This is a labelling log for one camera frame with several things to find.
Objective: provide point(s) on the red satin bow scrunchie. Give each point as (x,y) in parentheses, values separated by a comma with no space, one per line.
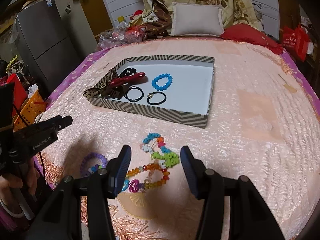
(127,79)

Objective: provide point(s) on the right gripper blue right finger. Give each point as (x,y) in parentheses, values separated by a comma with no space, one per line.
(194,171)

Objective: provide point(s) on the orange plastic basket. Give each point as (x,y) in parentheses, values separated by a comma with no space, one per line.
(30,109)

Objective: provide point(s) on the left hand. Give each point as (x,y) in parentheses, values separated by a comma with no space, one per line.
(11,181)

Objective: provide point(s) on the leopard print bow scrunchie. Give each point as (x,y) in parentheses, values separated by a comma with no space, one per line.
(102,88)

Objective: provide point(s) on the grey refrigerator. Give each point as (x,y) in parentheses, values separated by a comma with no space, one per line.
(44,45)

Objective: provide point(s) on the striped shallow cardboard box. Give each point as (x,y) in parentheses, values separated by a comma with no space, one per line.
(176,88)

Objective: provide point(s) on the red shopping bag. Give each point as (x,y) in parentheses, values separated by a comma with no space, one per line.
(296,42)

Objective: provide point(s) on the white small pillow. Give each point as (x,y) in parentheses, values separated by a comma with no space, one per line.
(196,20)

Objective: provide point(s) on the pink quilted bedspread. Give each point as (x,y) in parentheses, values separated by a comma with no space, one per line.
(263,123)

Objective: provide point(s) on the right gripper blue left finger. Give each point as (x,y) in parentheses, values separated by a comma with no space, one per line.
(116,172)

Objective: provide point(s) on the clear plastic bag pile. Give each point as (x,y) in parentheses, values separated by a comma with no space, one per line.
(122,34)

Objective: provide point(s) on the santa plush toy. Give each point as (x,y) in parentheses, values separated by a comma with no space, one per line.
(136,18)

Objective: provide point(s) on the red cushion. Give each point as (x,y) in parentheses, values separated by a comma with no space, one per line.
(246,33)

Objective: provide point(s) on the black fluffy scrunchie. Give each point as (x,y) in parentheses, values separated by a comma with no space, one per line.
(128,72)

